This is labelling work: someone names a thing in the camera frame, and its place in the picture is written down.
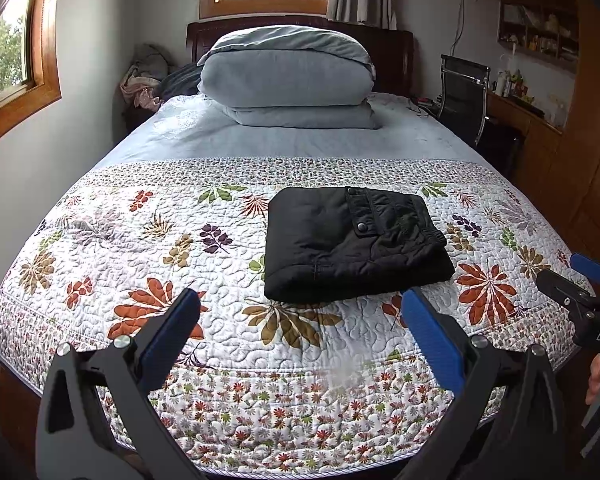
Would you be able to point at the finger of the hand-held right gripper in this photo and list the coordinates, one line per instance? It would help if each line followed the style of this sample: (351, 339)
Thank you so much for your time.
(590, 267)
(559, 290)

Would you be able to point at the wooden desk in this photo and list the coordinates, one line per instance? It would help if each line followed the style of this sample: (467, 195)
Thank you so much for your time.
(534, 150)

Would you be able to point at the person's right hand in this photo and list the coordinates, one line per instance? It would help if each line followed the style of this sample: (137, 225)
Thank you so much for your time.
(595, 380)

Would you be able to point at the floral quilted bedspread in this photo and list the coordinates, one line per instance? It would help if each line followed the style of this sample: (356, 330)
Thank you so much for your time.
(130, 240)

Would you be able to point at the pile of pink-grey clothes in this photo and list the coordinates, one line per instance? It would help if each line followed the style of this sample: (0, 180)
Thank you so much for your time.
(142, 75)

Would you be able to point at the white bottle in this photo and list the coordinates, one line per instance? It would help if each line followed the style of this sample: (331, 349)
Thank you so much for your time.
(502, 81)

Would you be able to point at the folded grey-blue duvet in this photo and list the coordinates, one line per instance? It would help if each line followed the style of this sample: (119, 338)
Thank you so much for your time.
(285, 75)

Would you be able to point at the black pants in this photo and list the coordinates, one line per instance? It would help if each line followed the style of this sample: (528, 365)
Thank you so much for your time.
(320, 250)

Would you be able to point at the black mesh office chair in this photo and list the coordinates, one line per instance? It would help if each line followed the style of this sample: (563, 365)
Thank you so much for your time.
(462, 95)

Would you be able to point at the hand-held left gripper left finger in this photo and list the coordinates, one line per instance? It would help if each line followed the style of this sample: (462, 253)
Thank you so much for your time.
(172, 335)

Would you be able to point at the wooden framed side window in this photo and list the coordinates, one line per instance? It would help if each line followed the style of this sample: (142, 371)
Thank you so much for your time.
(15, 60)

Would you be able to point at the dark wooden headboard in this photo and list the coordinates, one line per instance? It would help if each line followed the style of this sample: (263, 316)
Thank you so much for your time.
(394, 60)

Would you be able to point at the wooden wall shelf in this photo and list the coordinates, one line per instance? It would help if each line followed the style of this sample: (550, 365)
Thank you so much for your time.
(539, 35)

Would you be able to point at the dark grey blanket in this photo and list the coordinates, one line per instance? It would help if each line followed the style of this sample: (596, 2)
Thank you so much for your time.
(180, 82)

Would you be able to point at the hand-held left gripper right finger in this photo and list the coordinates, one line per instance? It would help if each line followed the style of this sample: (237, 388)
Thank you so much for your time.
(432, 340)

